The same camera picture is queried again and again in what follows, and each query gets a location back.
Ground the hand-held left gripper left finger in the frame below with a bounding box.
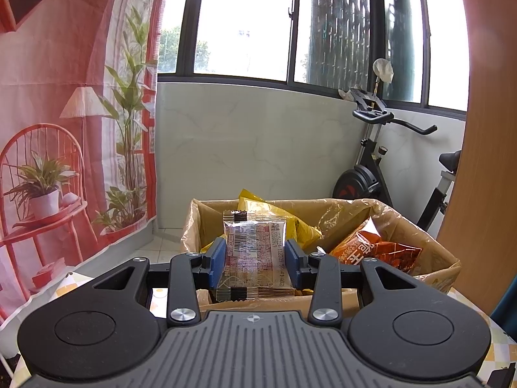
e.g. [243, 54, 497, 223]
[92, 236, 227, 326]

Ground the dark teal cloth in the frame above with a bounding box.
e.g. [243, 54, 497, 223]
[490, 275, 517, 322]

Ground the printed room backdrop cloth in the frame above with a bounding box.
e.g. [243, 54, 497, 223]
[0, 0, 172, 324]

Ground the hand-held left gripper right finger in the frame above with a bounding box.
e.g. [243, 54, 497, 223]
[284, 239, 418, 326]

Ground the clear snack packet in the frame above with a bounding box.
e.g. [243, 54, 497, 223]
[216, 209, 295, 302]

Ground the orange snack packet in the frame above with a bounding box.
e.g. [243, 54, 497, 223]
[329, 217, 423, 277]

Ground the wooden panel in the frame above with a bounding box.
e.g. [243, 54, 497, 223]
[438, 0, 517, 316]

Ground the cardboard box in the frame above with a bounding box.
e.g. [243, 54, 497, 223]
[180, 198, 462, 320]

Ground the dark framed window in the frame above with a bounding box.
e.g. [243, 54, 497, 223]
[157, 0, 471, 120]

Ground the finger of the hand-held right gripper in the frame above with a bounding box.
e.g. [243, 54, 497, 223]
[487, 366, 517, 388]

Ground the black exercise bike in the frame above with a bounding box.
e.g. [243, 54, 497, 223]
[333, 88, 462, 231]

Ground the checkered tablecloth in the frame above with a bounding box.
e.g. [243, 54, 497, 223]
[12, 273, 517, 388]

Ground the white cloth on stick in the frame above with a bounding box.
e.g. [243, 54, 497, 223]
[372, 59, 394, 82]

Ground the yellow snack packet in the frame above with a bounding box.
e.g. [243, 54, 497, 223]
[202, 189, 323, 253]

